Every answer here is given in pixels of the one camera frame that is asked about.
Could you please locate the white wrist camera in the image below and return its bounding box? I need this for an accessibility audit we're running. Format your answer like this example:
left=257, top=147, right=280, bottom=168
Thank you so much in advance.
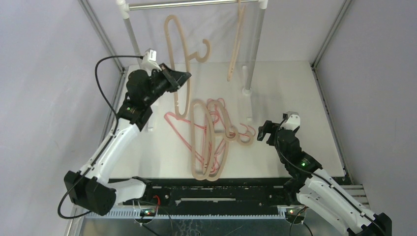
left=141, top=48, right=161, bottom=71
left=281, top=112, right=300, bottom=132

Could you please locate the circuit board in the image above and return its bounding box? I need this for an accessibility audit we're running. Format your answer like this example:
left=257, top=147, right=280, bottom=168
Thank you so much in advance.
left=285, top=209, right=304, bottom=220
left=139, top=208, right=158, bottom=218

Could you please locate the aluminium frame post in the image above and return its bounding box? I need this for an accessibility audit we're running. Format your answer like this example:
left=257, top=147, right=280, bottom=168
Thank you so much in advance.
left=78, top=0, right=125, bottom=141
left=310, top=0, right=355, bottom=167

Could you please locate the left aluminium frame post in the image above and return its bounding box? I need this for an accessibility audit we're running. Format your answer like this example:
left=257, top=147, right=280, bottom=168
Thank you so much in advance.
left=78, top=0, right=125, bottom=141

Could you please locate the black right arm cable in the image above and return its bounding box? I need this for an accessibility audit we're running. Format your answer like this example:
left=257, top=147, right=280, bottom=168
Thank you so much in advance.
left=273, top=117, right=388, bottom=236

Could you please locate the left circuit board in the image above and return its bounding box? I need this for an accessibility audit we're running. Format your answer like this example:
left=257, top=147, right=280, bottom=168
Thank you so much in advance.
left=139, top=208, right=158, bottom=218

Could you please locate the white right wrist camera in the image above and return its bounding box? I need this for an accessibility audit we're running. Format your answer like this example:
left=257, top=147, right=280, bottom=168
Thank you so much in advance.
left=281, top=112, right=300, bottom=132

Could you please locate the beige plastic hanger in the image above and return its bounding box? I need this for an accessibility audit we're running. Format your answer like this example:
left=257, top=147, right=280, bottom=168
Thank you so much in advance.
left=164, top=14, right=212, bottom=119
left=190, top=98, right=255, bottom=182
left=227, top=0, right=246, bottom=82

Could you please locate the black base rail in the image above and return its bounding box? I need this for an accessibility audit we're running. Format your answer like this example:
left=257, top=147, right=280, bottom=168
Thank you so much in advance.
left=123, top=177, right=313, bottom=216

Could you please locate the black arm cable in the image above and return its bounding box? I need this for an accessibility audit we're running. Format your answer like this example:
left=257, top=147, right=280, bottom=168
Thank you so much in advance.
left=57, top=55, right=144, bottom=219
left=273, top=117, right=388, bottom=236

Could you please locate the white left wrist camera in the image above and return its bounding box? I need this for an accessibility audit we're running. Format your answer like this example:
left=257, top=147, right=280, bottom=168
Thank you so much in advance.
left=141, top=48, right=161, bottom=71

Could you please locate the right circuit board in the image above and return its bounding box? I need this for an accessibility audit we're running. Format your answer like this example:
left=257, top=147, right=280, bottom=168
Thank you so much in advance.
left=285, top=209, right=304, bottom=220

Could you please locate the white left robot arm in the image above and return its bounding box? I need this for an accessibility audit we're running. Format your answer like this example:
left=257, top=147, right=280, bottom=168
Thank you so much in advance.
left=64, top=63, right=191, bottom=216

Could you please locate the metal clothes rack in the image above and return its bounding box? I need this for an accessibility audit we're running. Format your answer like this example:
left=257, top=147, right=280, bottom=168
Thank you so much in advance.
left=116, top=0, right=269, bottom=131

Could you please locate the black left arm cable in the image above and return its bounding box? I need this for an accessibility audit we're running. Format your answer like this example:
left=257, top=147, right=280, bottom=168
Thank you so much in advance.
left=57, top=55, right=144, bottom=219

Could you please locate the right aluminium frame post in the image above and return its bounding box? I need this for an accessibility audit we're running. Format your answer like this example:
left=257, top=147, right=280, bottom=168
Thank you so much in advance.
left=310, top=0, right=355, bottom=167

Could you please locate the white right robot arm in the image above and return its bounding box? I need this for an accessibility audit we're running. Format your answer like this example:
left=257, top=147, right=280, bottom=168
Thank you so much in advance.
left=257, top=119, right=392, bottom=236

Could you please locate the pink wire hanger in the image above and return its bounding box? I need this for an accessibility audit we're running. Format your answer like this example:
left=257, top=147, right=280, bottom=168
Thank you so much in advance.
left=207, top=98, right=256, bottom=143
left=201, top=139, right=227, bottom=174
left=164, top=112, right=209, bottom=167

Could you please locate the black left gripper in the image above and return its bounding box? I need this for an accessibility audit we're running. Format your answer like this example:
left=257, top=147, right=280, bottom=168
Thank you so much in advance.
left=144, top=63, right=190, bottom=106

